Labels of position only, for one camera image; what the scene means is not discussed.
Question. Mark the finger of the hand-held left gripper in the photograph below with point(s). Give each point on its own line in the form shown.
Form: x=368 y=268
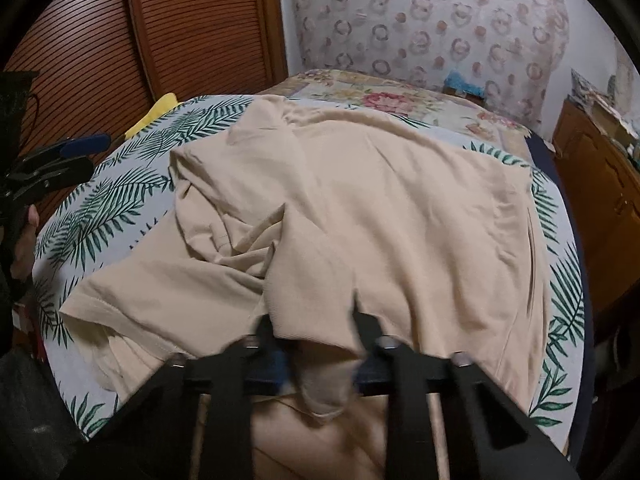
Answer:
x=85 y=144
x=55 y=172

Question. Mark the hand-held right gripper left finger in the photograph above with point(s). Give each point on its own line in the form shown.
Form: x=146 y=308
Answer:
x=260 y=342

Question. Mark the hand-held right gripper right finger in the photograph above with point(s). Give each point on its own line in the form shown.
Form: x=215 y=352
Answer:
x=395 y=360

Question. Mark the beige t-shirt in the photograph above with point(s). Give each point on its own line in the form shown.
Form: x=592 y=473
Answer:
x=375 y=200

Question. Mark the person's left hand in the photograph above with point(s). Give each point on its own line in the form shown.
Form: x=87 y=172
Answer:
x=25 y=255

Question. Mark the leaf print bed sheet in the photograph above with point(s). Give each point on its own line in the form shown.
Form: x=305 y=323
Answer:
x=110 y=195

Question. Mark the yellow plush toy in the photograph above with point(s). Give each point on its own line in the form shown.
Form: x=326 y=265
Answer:
x=152 y=110

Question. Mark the wooden louvered wardrobe door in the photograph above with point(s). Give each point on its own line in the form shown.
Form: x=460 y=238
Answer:
x=175 y=25

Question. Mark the person's dark clothing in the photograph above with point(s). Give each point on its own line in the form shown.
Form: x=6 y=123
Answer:
x=35 y=400

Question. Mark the floral quilt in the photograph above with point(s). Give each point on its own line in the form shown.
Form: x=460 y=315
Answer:
x=390 y=97

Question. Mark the wooden sideboard cabinet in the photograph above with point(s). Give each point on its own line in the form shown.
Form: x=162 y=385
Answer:
x=600 y=185

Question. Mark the teal fluffy cloth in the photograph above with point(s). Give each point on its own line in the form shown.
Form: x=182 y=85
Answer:
x=465 y=85

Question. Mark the printed fabric bag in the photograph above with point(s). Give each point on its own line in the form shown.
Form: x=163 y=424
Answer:
x=587 y=87

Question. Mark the circle patterned curtain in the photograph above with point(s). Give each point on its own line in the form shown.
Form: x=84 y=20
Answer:
x=425 y=20

